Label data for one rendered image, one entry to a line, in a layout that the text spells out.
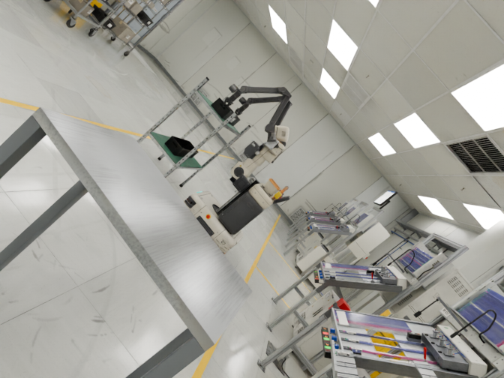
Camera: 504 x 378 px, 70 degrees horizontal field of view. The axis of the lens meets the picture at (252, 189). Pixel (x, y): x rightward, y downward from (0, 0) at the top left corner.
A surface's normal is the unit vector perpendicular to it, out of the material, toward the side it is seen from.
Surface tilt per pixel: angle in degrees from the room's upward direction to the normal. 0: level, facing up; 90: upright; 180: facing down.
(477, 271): 90
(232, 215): 90
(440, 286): 90
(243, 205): 90
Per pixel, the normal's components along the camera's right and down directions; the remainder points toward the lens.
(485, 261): -0.14, 0.04
